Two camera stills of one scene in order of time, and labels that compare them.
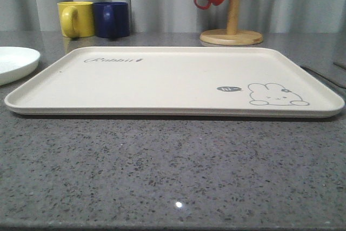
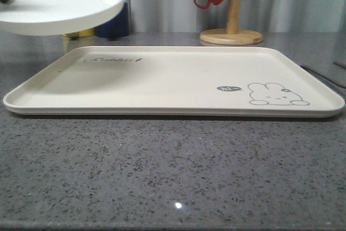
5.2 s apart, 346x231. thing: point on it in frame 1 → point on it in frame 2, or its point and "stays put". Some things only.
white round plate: [17, 63] → [59, 5]
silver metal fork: [323, 77] stays put
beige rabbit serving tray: [176, 81] stays put
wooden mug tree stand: [232, 36] stays put
